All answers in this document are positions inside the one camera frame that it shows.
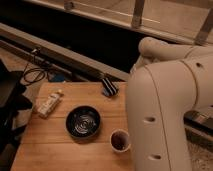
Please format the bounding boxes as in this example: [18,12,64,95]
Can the black ceramic bowl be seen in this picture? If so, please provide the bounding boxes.
[66,106,101,139]

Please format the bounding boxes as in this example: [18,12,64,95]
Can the black white striped object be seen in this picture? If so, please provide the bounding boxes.
[101,78,118,97]

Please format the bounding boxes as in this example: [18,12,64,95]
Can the grey metal rail beam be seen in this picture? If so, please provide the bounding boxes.
[0,23,129,81]

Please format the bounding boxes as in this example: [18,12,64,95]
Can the black cable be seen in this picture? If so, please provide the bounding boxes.
[21,61,54,85]

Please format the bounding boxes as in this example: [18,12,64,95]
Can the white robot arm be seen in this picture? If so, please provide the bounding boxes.
[126,37,213,171]

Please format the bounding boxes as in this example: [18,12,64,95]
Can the blue object on floor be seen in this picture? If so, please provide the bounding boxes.
[48,74,65,82]

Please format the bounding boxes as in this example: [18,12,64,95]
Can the black chair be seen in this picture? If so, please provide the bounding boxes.
[0,59,32,171]

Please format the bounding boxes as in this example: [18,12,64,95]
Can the white tube package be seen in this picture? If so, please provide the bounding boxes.
[37,89,63,118]

